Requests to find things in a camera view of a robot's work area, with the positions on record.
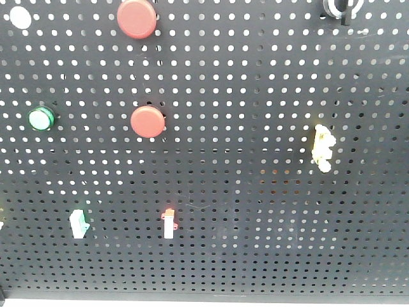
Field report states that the upper red push button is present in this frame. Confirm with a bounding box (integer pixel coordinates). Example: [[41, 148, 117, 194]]
[[116, 0, 157, 39]]

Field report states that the green white toggle switch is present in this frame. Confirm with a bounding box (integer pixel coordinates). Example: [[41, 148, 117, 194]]
[[69, 209, 90, 239]]

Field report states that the red white toggle switch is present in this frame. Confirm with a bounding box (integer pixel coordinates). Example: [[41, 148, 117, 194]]
[[161, 209, 178, 239]]

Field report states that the white standing desk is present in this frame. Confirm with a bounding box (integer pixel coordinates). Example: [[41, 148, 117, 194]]
[[3, 299, 408, 307]]

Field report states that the red push button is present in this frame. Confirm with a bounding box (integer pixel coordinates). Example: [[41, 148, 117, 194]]
[[130, 106, 165, 138], [116, 0, 157, 39]]

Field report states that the green push button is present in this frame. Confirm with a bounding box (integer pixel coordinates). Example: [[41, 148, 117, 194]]
[[28, 106, 55, 131]]

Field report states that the lower red push button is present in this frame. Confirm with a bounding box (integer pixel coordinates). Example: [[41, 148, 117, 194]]
[[130, 106, 165, 138]]

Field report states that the yellow toggle switch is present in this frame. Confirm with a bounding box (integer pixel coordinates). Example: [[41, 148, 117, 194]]
[[311, 124, 336, 173]]

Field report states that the black perforated pegboard panel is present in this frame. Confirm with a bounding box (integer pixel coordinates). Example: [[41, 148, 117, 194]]
[[1, 1, 408, 304]]

